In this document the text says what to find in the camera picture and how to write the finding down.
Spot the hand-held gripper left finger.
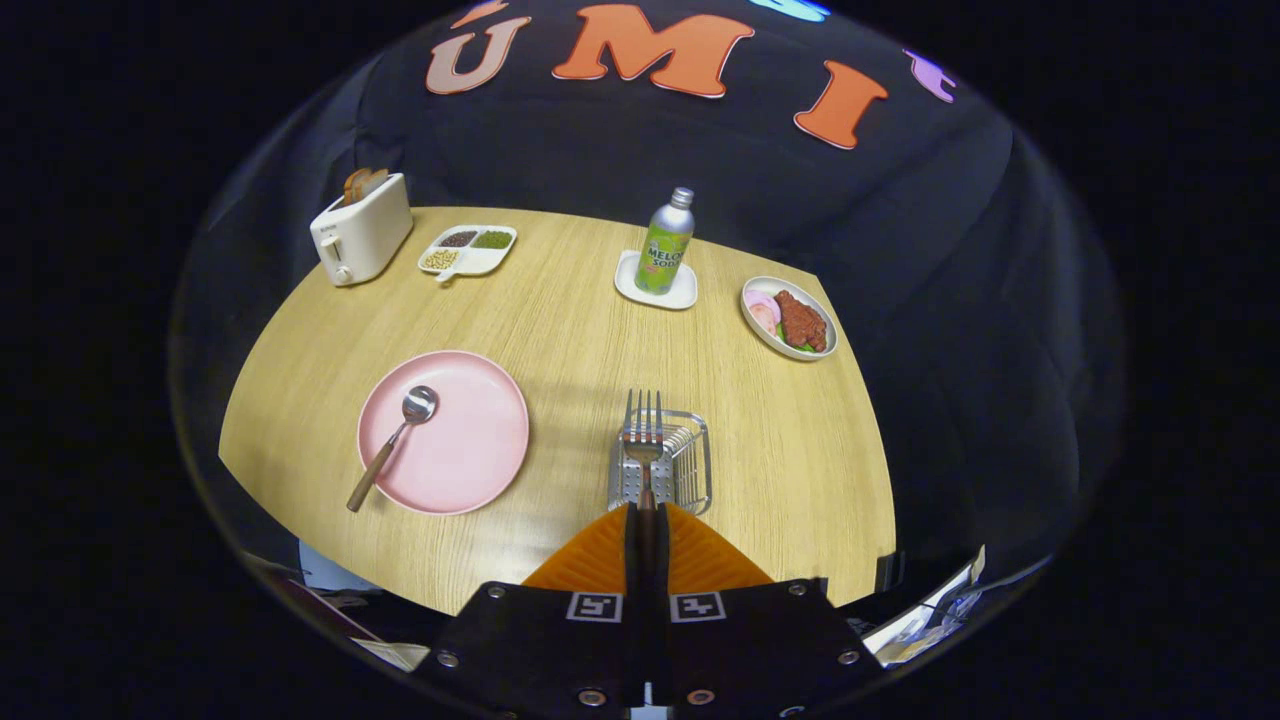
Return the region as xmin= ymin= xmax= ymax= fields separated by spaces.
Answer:
xmin=412 ymin=502 xmax=646 ymax=720

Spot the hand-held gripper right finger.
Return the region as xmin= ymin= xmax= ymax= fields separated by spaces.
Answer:
xmin=640 ymin=502 xmax=887 ymax=720

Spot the white divided snack dish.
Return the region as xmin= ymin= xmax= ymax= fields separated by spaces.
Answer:
xmin=417 ymin=224 xmax=518 ymax=285

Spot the white toaster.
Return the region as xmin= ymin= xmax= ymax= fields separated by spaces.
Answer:
xmin=309 ymin=172 xmax=414 ymax=288

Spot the clear wire basket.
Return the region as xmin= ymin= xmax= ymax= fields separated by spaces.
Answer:
xmin=607 ymin=408 xmax=713 ymax=516

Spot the white oval plate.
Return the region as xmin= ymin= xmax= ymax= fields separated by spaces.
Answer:
xmin=740 ymin=276 xmax=838 ymax=362

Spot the white square coaster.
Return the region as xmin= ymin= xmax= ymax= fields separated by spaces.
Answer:
xmin=614 ymin=249 xmax=699 ymax=310

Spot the red meat piece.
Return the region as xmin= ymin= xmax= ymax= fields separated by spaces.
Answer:
xmin=773 ymin=290 xmax=829 ymax=353

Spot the spoon with wooden handle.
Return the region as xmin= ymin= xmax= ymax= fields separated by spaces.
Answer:
xmin=346 ymin=385 xmax=439 ymax=514

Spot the fork with wooden handle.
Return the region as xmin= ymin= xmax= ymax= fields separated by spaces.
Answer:
xmin=622 ymin=389 xmax=666 ymax=581

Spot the green soda bottle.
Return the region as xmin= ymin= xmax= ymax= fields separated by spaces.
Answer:
xmin=634 ymin=187 xmax=696 ymax=296

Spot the pink round plate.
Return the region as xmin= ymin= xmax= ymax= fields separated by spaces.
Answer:
xmin=357 ymin=350 xmax=530 ymax=516

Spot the black backdrop cloth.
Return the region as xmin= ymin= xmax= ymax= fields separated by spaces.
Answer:
xmin=175 ymin=0 xmax=1126 ymax=621

